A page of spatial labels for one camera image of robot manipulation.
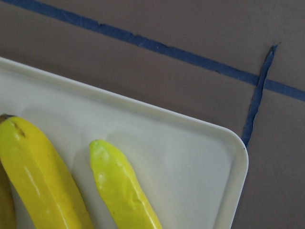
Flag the white rectangular bear tray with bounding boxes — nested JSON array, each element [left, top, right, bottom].
[[0, 58, 248, 229]]

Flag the yellow banana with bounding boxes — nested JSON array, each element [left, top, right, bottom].
[[90, 140, 162, 229], [0, 164, 17, 229], [0, 114, 93, 229]]

